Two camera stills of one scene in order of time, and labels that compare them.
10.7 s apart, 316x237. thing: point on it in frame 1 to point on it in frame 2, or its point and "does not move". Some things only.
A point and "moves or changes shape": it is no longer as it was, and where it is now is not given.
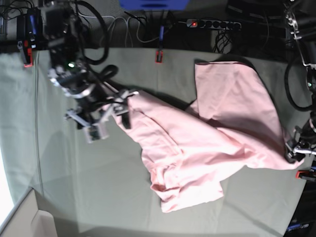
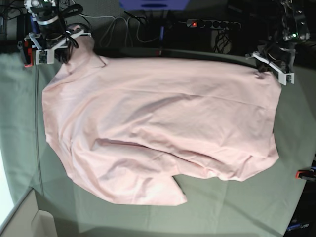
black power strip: x=214 y=24 does not move
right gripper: x=302 y=142 to x=280 y=57
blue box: x=154 y=5 does not move
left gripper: x=93 y=114 to x=47 y=44
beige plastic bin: x=24 y=219 does not move
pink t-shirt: x=235 y=120 moves or changes shape
